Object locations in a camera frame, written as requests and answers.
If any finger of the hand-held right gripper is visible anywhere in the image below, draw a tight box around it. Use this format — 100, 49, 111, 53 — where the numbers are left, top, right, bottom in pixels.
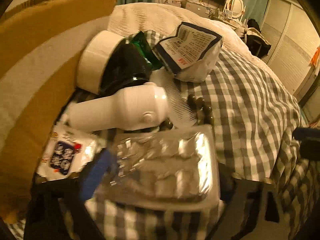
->
292, 127, 320, 162

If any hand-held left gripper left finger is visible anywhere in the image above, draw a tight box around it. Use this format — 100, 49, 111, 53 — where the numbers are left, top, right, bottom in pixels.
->
24, 147, 118, 240

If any grey checkered cloth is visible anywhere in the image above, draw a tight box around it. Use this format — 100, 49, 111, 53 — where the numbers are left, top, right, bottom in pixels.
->
7, 30, 313, 240

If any white packet with blue label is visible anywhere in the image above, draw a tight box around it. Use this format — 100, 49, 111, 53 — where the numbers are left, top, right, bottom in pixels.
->
36, 124, 100, 182

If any orange paper tag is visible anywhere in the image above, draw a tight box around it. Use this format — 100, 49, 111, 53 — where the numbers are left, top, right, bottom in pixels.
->
310, 47, 320, 67

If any black glossy jar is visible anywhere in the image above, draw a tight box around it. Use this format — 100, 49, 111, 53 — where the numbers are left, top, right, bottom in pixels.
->
99, 40, 153, 97

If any white louvered wardrobe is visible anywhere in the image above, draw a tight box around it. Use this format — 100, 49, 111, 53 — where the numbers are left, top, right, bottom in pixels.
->
260, 0, 320, 100

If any grey cabinet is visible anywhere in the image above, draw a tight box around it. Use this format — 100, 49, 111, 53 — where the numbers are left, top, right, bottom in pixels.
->
185, 0, 213, 18

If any silver blister pack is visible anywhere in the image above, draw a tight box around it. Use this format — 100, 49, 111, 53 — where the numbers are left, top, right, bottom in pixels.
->
104, 125, 221, 210

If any brown cardboard box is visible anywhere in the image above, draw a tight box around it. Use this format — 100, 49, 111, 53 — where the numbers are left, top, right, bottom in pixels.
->
0, 0, 120, 220

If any oval white-framed mirror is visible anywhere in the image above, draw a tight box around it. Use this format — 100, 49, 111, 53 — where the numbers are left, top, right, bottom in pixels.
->
226, 0, 244, 18

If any green foil packet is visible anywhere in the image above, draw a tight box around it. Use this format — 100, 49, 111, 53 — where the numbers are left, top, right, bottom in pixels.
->
127, 31, 164, 72

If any dark bead bracelet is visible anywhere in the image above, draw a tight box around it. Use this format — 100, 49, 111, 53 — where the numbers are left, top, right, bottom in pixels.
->
160, 94, 214, 132

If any black garment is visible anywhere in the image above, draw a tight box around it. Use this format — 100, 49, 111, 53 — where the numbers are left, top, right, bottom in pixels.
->
246, 19, 262, 30

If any wooden chair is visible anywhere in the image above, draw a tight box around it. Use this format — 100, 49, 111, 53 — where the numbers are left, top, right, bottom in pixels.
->
250, 40, 272, 59

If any translucent white comb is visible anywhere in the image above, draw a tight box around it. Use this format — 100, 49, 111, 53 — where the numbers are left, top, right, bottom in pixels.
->
151, 70, 198, 128

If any white tape roll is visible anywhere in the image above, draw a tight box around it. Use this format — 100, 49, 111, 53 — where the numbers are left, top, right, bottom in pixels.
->
77, 30, 125, 93

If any white bag with dark border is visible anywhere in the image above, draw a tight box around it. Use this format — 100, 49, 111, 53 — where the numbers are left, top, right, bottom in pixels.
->
152, 22, 223, 82

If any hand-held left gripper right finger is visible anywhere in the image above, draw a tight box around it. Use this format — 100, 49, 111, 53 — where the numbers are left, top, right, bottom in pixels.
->
220, 174, 280, 240

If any cream textured blanket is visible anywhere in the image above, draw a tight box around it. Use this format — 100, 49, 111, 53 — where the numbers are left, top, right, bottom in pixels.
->
107, 2, 283, 80

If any white vanity desk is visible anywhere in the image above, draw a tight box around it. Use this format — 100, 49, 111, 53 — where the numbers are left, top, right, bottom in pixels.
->
212, 12, 247, 30

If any white plastic bottle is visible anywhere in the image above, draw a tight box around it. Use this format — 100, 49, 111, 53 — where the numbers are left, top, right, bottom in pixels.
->
65, 82, 167, 132

